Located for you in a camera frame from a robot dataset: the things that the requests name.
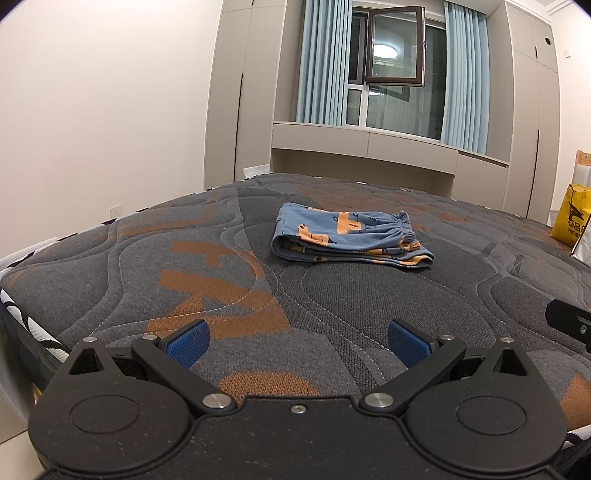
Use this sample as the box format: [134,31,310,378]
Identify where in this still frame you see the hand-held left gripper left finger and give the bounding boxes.
[59,318,237,413]

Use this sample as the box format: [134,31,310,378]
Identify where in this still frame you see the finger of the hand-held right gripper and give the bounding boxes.
[545,298,591,343]

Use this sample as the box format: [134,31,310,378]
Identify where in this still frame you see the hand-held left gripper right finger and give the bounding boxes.
[359,318,542,416]

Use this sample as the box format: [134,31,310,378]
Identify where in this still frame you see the blue pants with orange print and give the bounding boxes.
[270,202,437,269]

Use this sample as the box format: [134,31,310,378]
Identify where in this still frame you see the silver foil bag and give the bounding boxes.
[571,225,591,267]

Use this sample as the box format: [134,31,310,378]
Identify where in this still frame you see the grey and orange quilted mattress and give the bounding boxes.
[0,172,591,446]

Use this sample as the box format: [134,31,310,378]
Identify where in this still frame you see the yellow bag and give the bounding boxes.
[550,184,591,245]

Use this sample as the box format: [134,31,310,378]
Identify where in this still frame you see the wooden bed headboard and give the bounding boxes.
[573,148,591,191]

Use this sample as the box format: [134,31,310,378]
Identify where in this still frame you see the beige window bench cabinet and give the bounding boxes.
[270,120,511,200]

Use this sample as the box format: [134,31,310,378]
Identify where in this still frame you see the beige wardrobe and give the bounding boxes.
[205,0,303,186]
[487,0,563,222]

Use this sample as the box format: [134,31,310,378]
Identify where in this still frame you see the light blue curtain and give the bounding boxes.
[440,0,491,154]
[294,0,352,126]

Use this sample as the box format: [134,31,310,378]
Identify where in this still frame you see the window with open sash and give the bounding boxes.
[345,6,448,140]

